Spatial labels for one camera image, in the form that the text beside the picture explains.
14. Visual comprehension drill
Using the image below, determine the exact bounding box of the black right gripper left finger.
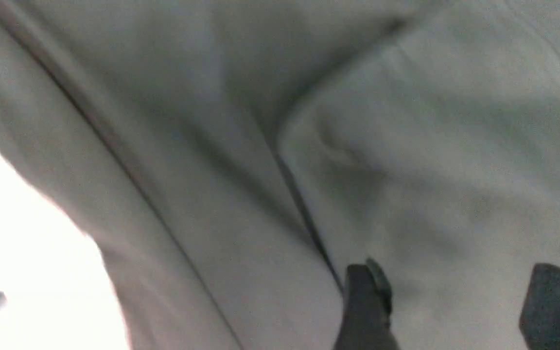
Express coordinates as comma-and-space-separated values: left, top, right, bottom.
333, 258, 399, 350

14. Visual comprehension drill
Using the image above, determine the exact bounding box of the gray long-sleeve top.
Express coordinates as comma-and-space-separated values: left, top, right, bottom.
0, 0, 560, 350

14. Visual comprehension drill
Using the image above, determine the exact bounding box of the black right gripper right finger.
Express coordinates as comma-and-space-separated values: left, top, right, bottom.
519, 263, 560, 350

